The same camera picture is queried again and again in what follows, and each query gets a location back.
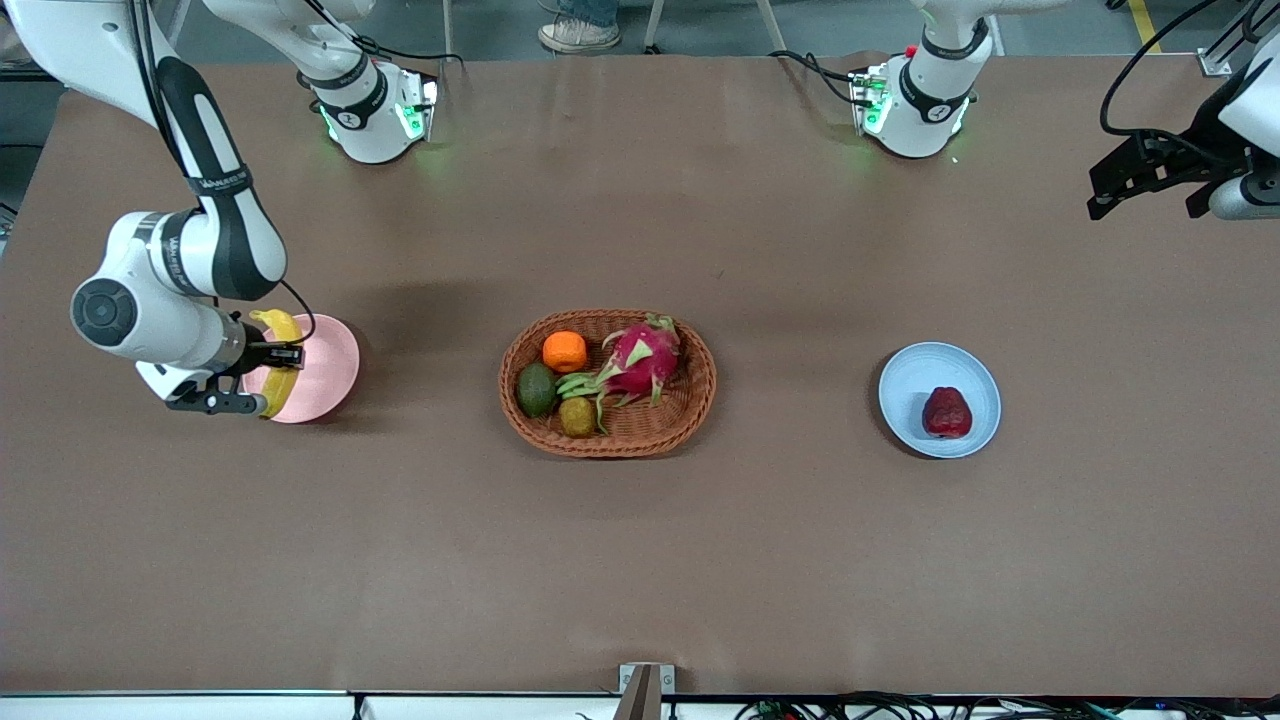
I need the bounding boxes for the brown woven basket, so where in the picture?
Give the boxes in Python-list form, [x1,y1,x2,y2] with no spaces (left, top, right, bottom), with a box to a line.
[498,307,719,459]

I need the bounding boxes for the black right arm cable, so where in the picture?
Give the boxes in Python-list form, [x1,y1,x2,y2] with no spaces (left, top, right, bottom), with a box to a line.
[130,0,317,346]

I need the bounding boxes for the black left base cable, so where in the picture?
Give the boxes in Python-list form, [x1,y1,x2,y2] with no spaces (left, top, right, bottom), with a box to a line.
[768,50,861,106]

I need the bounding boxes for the black floor cable bundle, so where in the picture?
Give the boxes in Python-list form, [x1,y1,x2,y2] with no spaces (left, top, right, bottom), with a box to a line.
[735,690,1280,720]

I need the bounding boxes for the brown table mat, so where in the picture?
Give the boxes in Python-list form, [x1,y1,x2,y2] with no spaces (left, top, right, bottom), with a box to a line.
[0,50,1280,698]

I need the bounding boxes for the light blue plate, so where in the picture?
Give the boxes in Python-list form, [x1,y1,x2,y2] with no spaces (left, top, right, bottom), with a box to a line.
[878,341,1002,460]

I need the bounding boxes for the pink dragon fruit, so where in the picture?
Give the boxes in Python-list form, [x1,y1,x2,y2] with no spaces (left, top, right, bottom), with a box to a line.
[595,313,683,433]

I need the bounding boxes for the green avocado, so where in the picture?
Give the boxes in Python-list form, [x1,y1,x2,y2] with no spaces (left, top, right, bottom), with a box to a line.
[516,362,559,419]

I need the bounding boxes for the grey metal table bracket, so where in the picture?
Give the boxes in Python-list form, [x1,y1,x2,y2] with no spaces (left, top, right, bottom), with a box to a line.
[618,663,676,720]

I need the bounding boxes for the orange fruit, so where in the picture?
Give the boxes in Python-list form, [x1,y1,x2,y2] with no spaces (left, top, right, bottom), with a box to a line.
[542,331,589,375]

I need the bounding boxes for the pink plate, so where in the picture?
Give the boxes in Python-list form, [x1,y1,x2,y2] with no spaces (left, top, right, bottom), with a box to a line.
[242,313,361,425]

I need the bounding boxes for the black right base cable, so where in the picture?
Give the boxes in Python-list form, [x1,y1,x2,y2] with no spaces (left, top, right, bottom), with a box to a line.
[300,0,464,66]

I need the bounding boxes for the black base cable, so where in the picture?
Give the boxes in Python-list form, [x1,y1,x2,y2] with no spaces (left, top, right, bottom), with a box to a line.
[300,0,464,66]
[768,50,861,106]

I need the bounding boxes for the yellow banana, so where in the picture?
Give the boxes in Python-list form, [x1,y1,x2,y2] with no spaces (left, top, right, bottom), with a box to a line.
[248,308,305,419]

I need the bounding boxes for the dark red apple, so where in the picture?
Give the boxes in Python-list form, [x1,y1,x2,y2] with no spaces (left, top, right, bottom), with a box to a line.
[921,386,974,439]

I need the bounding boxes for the blue jeans leg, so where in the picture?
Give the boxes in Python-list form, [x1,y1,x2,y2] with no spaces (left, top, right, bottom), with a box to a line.
[555,0,621,28]

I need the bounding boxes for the beige sneaker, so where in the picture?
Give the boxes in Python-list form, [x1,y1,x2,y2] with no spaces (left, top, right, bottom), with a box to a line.
[538,15,623,54]

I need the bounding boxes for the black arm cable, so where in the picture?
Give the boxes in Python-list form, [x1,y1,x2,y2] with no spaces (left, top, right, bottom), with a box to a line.
[130,0,317,346]
[1098,0,1221,138]

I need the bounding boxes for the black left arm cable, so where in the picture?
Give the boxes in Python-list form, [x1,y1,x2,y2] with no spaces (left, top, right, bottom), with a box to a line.
[1098,0,1221,138]

